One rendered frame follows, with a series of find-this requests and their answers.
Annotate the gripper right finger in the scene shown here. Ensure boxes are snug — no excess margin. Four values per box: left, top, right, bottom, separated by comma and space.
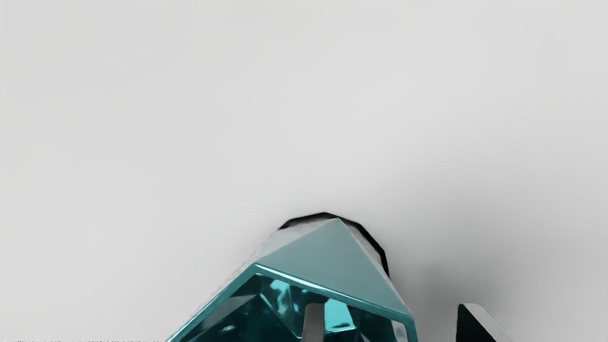
456, 303, 513, 342

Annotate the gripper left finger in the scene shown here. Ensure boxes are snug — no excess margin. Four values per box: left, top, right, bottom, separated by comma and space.
301, 303, 325, 342

